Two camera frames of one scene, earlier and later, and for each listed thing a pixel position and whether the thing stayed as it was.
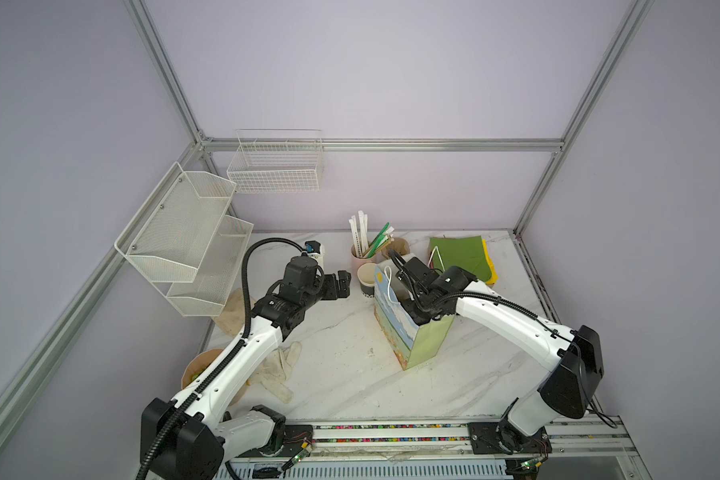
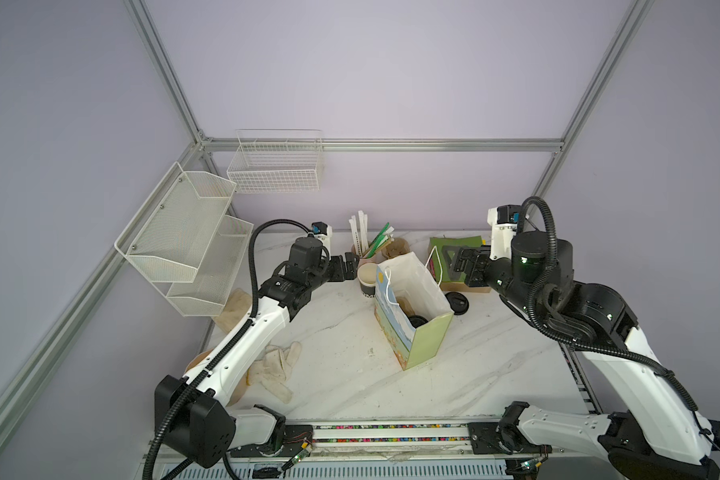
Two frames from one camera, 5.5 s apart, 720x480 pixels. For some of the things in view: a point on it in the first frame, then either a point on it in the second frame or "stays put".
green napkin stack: x=467 y=253 stays put
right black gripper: x=404 y=304 → x=469 y=257
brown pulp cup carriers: x=400 y=245 stays put
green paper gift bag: x=414 y=345 stays put
